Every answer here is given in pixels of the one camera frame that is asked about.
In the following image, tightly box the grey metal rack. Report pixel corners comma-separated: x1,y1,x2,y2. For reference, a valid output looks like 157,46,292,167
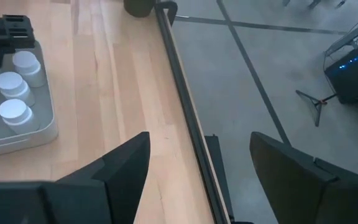
324,15,358,57

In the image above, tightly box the white pill bottle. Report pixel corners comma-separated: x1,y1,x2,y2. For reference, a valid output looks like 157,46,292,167
12,50,47,88
0,71,36,107
0,98,40,135

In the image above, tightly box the black table frame rail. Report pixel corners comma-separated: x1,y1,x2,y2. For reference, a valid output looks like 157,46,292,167
153,0,232,224

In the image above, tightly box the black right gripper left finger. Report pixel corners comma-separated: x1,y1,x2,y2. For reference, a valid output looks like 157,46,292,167
0,131,151,224

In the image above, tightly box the black computer tower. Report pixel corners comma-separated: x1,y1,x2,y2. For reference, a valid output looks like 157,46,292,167
324,39,358,105

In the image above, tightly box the black plant pot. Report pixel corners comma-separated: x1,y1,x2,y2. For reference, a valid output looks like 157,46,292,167
123,0,155,18

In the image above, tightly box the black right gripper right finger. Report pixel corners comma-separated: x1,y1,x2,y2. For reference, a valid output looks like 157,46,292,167
249,131,358,224

